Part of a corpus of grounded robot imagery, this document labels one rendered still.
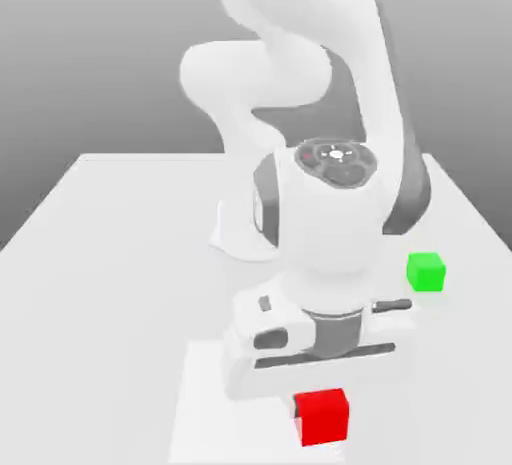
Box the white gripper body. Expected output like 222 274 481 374
222 326 418 403

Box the small red cube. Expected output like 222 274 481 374
292 387 351 449

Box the small green cube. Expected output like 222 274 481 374
406 251 447 293

